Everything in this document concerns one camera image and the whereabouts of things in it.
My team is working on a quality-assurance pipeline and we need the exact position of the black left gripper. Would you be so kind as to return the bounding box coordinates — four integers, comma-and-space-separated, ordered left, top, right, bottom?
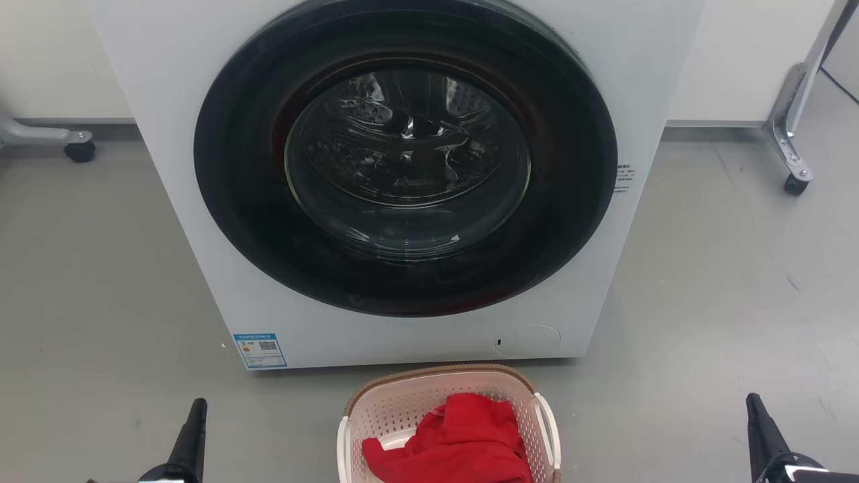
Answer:
136, 398, 209, 483

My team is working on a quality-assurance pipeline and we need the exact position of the blue energy label sticker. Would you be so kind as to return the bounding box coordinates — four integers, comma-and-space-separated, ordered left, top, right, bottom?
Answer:
232, 333, 288, 369

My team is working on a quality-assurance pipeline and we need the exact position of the grey metal stand leg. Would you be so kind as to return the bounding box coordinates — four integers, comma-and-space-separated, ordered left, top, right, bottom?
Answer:
764, 0, 859, 183
0, 111, 95, 150

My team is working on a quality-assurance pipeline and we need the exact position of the white front-load washing machine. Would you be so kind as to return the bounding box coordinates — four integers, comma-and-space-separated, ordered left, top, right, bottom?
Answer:
89, 0, 705, 371

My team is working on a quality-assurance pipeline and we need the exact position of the red garment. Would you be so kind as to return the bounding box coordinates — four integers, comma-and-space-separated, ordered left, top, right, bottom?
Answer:
362, 393, 535, 483

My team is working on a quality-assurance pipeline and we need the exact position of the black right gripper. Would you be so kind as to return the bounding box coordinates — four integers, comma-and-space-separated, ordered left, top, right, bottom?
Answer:
746, 393, 859, 483

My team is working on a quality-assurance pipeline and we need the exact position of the round dark washing machine door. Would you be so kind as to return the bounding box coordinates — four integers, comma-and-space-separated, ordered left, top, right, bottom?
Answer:
193, 0, 619, 318

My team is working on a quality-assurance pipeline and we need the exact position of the white perforated plastic laundry basket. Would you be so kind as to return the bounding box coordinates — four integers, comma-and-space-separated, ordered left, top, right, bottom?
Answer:
336, 364, 562, 483

